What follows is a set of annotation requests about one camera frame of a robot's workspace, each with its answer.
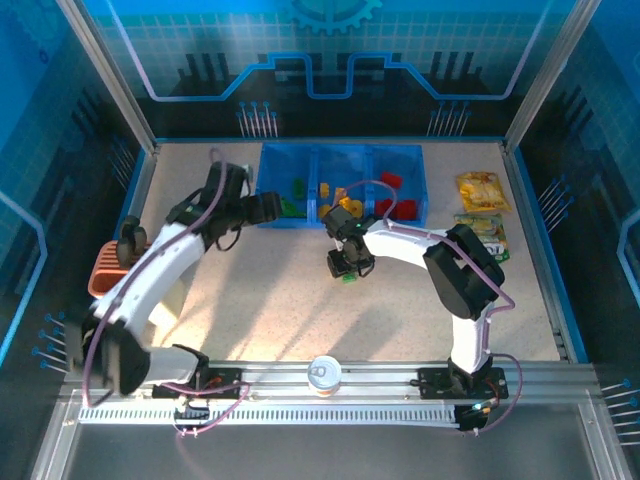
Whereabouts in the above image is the yellow snack bag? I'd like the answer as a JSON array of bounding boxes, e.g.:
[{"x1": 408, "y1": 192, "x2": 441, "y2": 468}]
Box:
[{"x1": 454, "y1": 170, "x2": 514, "y2": 212}]

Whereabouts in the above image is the aluminium side rail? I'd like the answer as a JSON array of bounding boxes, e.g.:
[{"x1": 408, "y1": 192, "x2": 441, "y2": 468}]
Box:
[
  {"x1": 501, "y1": 142, "x2": 576, "y2": 364},
  {"x1": 74, "y1": 144, "x2": 162, "y2": 364}
]

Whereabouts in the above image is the green candy bag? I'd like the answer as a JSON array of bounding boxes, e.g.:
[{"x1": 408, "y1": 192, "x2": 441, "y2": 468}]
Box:
[{"x1": 453, "y1": 213, "x2": 511, "y2": 262}]

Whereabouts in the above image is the black controller board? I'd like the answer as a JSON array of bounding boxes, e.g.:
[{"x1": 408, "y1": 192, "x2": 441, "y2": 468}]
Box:
[
  {"x1": 172, "y1": 403, "x2": 212, "y2": 434},
  {"x1": 455, "y1": 398, "x2": 496, "y2": 435}
]

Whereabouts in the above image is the terracotta beige utensil holder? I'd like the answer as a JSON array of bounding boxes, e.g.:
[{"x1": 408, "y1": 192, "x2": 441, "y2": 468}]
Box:
[{"x1": 87, "y1": 240, "x2": 187, "y2": 321}]

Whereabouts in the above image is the aluminium mounting rail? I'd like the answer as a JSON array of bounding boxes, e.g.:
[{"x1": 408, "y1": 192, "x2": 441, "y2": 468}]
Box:
[{"x1": 59, "y1": 359, "x2": 601, "y2": 401}]

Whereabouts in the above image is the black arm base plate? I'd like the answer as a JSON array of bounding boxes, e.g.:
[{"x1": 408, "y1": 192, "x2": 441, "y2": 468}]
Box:
[
  {"x1": 417, "y1": 367, "x2": 510, "y2": 400},
  {"x1": 152, "y1": 367, "x2": 250, "y2": 400}
]

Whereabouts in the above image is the blue three-compartment plastic bin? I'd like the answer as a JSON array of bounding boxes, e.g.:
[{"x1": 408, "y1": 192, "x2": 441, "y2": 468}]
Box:
[{"x1": 254, "y1": 143, "x2": 429, "y2": 230}]

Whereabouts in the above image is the aluminium frame post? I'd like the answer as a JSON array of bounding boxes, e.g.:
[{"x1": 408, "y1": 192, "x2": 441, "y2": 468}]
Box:
[
  {"x1": 53, "y1": 0, "x2": 162, "y2": 154},
  {"x1": 502, "y1": 0, "x2": 604, "y2": 154}
]

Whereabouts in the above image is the grey metal lower panel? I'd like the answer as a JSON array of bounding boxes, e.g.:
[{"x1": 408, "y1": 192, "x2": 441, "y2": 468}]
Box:
[{"x1": 29, "y1": 389, "x2": 634, "y2": 480}]

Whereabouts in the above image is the white slotted cable duct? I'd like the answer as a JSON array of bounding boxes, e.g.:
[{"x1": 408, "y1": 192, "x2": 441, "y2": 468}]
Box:
[{"x1": 77, "y1": 403, "x2": 461, "y2": 427}]

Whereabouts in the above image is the silver tin can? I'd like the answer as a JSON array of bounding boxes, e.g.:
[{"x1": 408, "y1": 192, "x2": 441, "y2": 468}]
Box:
[{"x1": 306, "y1": 354, "x2": 344, "y2": 399}]

